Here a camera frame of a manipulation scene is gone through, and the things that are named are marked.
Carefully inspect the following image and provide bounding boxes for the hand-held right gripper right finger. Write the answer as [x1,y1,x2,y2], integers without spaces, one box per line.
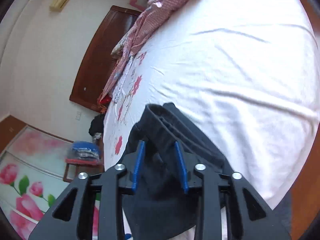
[174,141,292,240]

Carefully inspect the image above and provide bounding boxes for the pink patterned quilt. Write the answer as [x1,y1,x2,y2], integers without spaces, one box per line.
[97,0,213,110]

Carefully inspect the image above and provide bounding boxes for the wooden chair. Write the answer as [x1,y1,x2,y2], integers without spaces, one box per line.
[62,136,105,183]

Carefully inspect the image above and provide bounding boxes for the bed with white floral sheet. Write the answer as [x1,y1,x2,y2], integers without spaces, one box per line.
[101,0,320,240]

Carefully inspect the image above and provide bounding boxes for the black pants with white print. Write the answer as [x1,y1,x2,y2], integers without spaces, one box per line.
[121,102,227,240]

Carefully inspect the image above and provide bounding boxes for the dark wooden headboard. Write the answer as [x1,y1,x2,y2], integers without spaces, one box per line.
[69,5,143,113]

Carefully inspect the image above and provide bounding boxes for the plastic bag of clothes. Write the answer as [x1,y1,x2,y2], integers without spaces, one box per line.
[65,141,100,165]

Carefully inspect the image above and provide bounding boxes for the flower printed wardrobe door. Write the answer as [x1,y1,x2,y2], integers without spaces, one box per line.
[0,115,105,240]

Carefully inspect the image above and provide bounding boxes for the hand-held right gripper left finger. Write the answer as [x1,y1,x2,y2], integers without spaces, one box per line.
[29,140,146,240]

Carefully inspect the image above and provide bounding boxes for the dark clothes pile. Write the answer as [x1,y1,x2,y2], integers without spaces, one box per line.
[89,114,105,140]

